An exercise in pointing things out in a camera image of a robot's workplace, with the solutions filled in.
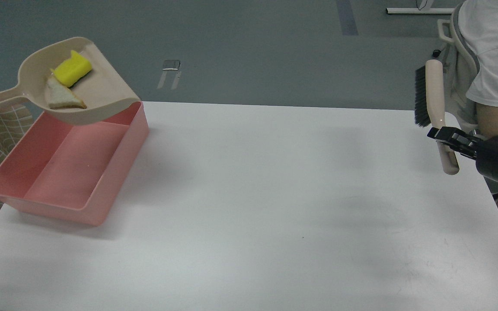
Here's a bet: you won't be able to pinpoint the white desk leg base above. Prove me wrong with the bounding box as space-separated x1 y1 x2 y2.
385 0 455 15

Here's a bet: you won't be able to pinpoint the grey floor plate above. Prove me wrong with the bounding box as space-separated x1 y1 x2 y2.
162 59 181 71

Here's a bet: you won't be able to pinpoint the pink plastic bin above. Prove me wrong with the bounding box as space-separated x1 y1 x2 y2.
0 101 150 226

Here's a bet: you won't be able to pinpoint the beige plastic dustpan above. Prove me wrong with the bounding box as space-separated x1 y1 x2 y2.
0 37 140 125

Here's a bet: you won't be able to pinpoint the beige hand brush black bristles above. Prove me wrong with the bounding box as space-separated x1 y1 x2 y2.
414 59 460 175

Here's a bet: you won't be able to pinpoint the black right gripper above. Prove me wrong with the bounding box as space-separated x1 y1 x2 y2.
427 127 498 183

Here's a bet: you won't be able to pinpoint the white bread slice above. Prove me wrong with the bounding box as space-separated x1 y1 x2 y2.
47 76 87 109

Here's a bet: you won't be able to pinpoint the white office chair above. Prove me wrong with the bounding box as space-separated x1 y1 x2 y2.
445 2 484 136

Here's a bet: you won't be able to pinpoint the yellow sponge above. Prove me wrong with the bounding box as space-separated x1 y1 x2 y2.
51 51 93 87

